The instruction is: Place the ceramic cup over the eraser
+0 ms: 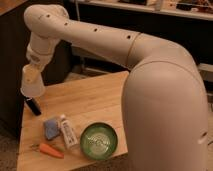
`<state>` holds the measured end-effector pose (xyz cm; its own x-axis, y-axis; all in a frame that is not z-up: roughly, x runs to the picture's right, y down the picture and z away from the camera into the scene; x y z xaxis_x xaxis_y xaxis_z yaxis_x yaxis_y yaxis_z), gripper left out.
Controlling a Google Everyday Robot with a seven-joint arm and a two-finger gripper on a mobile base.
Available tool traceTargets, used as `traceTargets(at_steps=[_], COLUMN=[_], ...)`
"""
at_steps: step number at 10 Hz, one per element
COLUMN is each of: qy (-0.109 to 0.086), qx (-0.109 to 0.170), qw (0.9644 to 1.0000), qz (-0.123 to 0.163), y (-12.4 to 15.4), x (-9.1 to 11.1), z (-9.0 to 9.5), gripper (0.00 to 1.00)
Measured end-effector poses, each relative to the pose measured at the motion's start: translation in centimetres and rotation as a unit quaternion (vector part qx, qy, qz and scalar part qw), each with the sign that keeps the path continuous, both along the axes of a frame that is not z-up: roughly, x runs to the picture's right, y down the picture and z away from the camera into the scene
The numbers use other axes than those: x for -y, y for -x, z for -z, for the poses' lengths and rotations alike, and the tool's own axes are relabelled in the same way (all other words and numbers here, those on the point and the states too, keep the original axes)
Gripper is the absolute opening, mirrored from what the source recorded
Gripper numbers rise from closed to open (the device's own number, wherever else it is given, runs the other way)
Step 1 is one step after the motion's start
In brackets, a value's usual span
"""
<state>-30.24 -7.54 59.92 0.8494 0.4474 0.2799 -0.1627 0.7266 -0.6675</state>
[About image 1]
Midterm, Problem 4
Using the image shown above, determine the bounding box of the green bowl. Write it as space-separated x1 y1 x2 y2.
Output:
80 122 118 160

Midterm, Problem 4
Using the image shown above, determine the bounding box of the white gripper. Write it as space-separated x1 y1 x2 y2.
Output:
26 45 53 71

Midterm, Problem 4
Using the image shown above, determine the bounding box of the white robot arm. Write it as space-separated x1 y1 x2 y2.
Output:
21 4 209 171

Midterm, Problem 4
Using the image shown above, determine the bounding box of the white tube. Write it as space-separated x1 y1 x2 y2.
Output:
60 114 78 149

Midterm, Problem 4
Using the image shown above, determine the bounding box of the white ceramic cup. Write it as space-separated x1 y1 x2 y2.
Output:
20 64 45 98

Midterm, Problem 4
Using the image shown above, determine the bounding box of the orange carrot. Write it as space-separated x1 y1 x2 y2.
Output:
30 143 64 159

